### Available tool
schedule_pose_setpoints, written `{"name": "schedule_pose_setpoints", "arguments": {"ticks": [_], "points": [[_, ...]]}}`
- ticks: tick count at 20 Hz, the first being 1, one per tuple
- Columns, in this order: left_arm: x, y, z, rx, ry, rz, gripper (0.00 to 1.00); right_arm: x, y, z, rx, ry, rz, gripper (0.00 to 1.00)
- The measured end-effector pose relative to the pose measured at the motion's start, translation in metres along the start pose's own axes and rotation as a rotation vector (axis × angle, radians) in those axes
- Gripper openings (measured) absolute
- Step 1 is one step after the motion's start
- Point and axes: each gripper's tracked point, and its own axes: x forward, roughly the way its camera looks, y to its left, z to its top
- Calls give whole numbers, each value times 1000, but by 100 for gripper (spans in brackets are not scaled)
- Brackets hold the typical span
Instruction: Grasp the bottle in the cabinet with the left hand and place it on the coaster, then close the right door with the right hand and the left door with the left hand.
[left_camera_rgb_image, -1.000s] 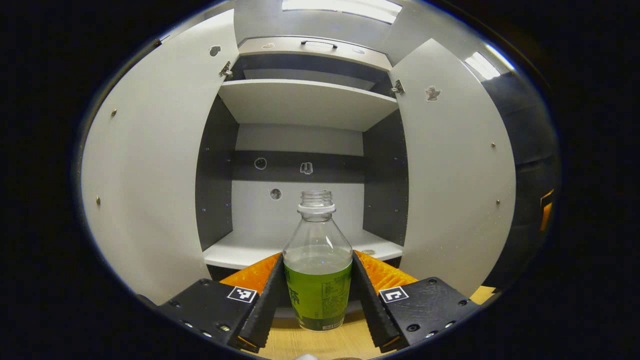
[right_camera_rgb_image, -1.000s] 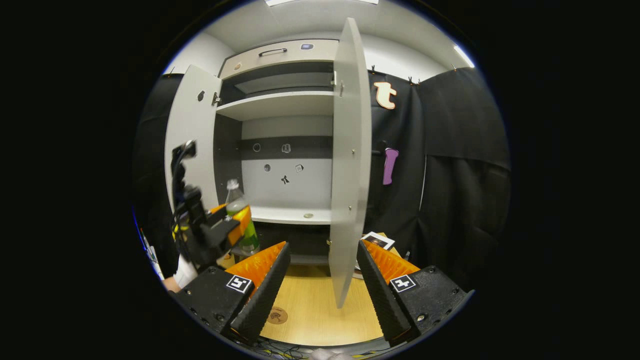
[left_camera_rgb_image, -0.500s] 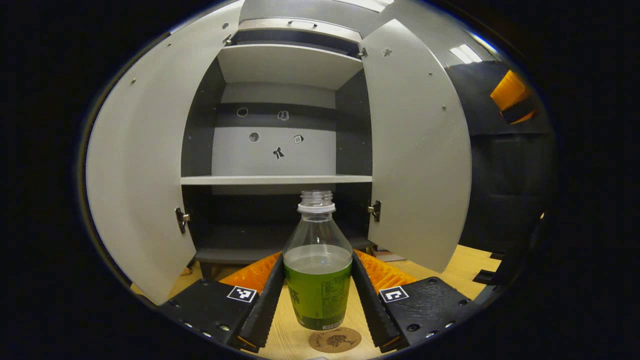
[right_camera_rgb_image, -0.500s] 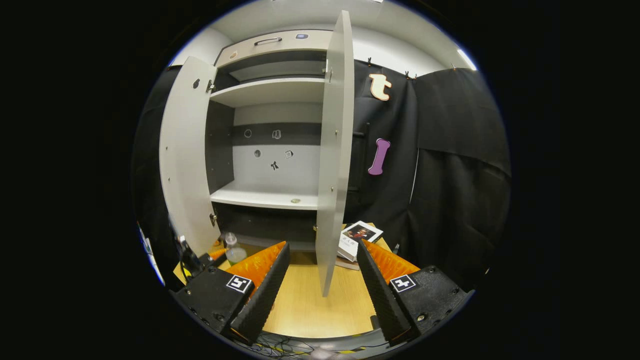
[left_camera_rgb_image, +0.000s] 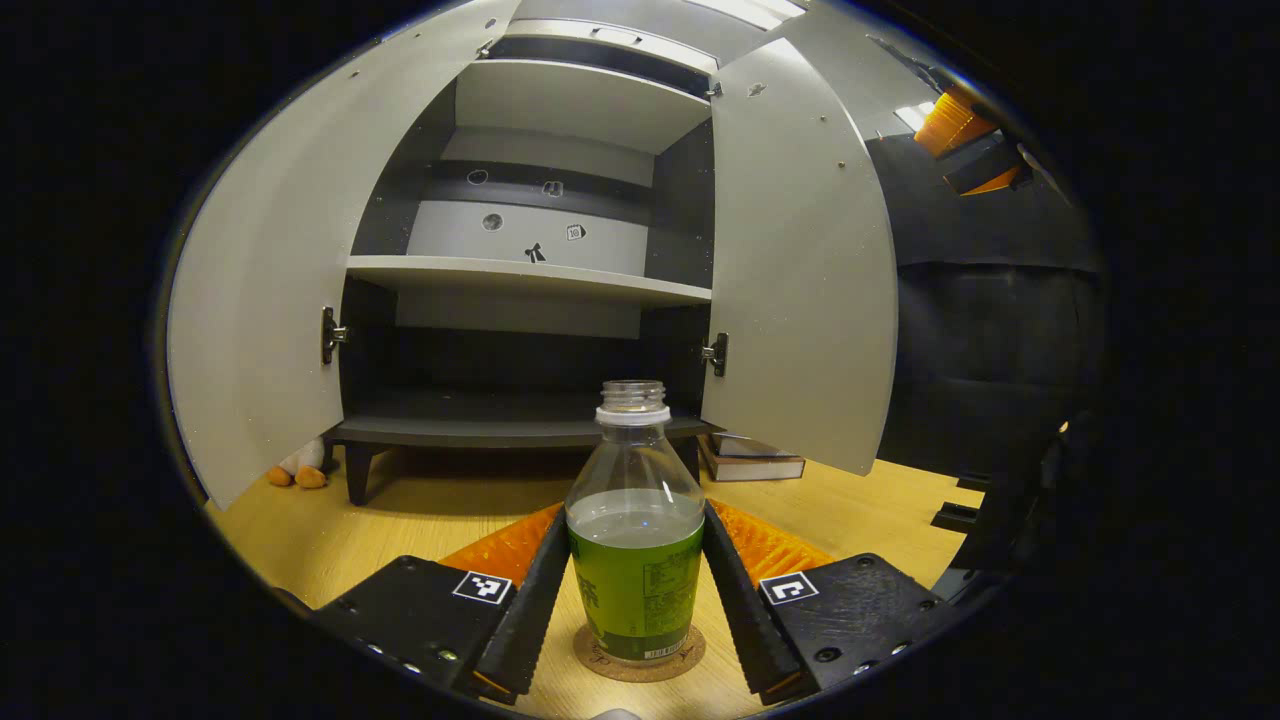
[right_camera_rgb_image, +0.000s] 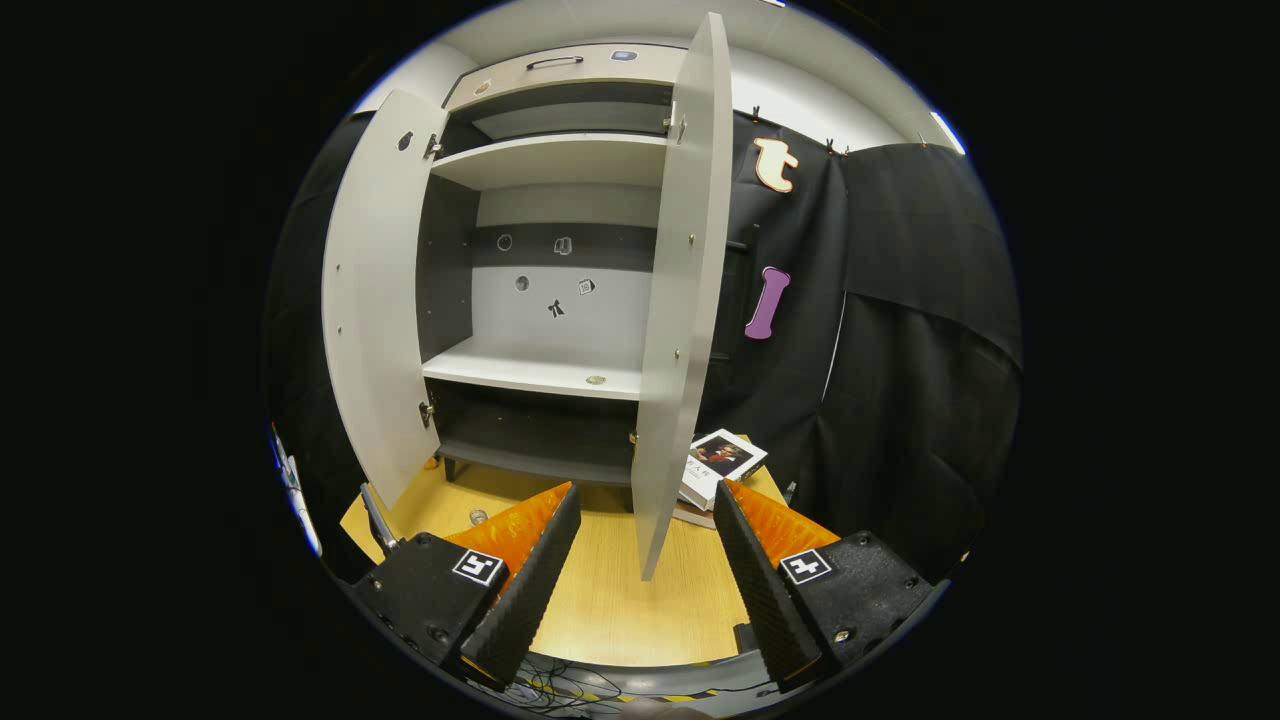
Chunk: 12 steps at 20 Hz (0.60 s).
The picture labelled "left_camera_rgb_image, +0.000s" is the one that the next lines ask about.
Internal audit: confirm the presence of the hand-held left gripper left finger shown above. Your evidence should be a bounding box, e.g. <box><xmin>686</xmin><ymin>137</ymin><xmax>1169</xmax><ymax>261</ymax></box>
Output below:
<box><xmin>310</xmin><ymin>500</ymin><xmax>571</xmax><ymax>706</ymax></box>

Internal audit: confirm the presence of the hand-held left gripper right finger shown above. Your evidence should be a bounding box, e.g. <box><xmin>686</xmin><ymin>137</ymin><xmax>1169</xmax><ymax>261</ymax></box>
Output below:
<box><xmin>703</xmin><ymin>498</ymin><xmax>966</xmax><ymax>706</ymax></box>

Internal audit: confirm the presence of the green label plastic bottle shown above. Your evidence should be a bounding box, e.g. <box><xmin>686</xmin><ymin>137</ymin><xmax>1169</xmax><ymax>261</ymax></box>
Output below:
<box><xmin>565</xmin><ymin>380</ymin><xmax>706</xmax><ymax>663</ymax></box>

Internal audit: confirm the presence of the round cork coaster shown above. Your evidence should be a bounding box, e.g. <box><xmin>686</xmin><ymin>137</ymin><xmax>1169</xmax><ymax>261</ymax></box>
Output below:
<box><xmin>573</xmin><ymin>622</ymin><xmax>707</xmax><ymax>684</ymax></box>

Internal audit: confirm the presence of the grey cabinet door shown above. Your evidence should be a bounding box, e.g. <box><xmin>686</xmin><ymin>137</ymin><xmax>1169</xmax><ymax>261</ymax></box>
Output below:
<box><xmin>165</xmin><ymin>0</ymin><xmax>521</xmax><ymax>511</ymax></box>
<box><xmin>700</xmin><ymin>38</ymin><xmax>899</xmax><ymax>477</ymax></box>

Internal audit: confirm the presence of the grey cabinet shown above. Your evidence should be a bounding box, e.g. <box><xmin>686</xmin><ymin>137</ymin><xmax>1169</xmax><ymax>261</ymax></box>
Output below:
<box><xmin>322</xmin><ymin>18</ymin><xmax>731</xmax><ymax>506</ymax></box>

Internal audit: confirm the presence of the dark hardcover book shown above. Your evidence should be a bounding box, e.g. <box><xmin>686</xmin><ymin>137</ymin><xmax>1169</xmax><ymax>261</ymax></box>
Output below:
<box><xmin>698</xmin><ymin>440</ymin><xmax>806</xmax><ymax>483</ymax></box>

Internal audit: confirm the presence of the black backdrop cloth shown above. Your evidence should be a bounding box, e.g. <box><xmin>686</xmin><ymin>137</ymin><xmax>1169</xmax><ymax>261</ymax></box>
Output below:
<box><xmin>865</xmin><ymin>60</ymin><xmax>1106</xmax><ymax>481</ymax></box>

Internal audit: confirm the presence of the penguin plush toy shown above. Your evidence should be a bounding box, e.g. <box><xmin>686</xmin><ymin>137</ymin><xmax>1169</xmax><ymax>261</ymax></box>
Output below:
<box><xmin>265</xmin><ymin>437</ymin><xmax>331</xmax><ymax>489</ymax></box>

